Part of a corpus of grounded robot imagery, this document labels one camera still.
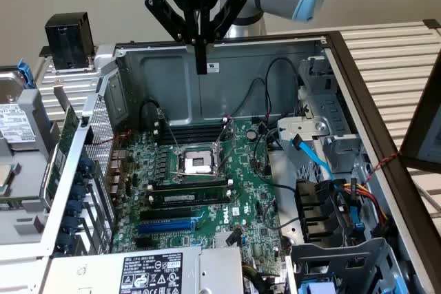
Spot green graphics card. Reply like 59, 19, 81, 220
43, 82, 82, 205

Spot open grey PC case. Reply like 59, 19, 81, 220
34, 30, 441, 294

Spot black CPU cooler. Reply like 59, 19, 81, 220
38, 12, 101, 75

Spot thin metal locking lever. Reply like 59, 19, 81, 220
157, 108, 181, 152

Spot metal socket cover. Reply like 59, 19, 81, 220
212, 118, 239, 175

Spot silver disk bay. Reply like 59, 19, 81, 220
277, 55, 367, 185

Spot CPU socket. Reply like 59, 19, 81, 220
170, 144, 225, 183

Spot green Dell motherboard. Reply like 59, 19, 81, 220
110, 118, 287, 274

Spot silver hard disk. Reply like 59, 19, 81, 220
0, 69, 38, 152

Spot grey parts rack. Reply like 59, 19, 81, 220
0, 87, 72, 243

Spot black fan shroud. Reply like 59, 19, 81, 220
294, 178, 338, 244

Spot blue expansion slot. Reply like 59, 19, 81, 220
136, 220, 194, 235

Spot dark brown framed panel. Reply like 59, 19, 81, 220
400, 61, 441, 173

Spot silver chipset heat sink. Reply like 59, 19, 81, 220
213, 230, 242, 249

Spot silver CPU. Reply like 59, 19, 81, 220
0, 162, 19, 196

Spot grey power supply with label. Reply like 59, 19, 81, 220
41, 245, 246, 294

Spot grey disk bay cage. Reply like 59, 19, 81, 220
285, 237, 413, 294

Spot blue plastic drive latch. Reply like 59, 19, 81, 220
298, 282, 338, 294

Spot black looped wire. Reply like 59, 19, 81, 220
229, 78, 268, 118
139, 100, 163, 135
264, 58, 301, 123

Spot red black twisted wire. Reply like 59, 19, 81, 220
364, 151, 404, 184
92, 128, 134, 180

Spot blue disk bracket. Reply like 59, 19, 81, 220
15, 61, 38, 89

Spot long blue SATA wire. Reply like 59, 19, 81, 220
291, 137, 335, 181

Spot black wire across motherboard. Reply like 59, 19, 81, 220
251, 127, 299, 192

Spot red yellow power wires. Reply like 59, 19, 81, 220
339, 177, 392, 236

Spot blue SATA wire with plug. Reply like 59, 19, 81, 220
336, 189, 367, 232

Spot yellow black wire bundle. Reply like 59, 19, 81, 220
240, 262, 289, 294

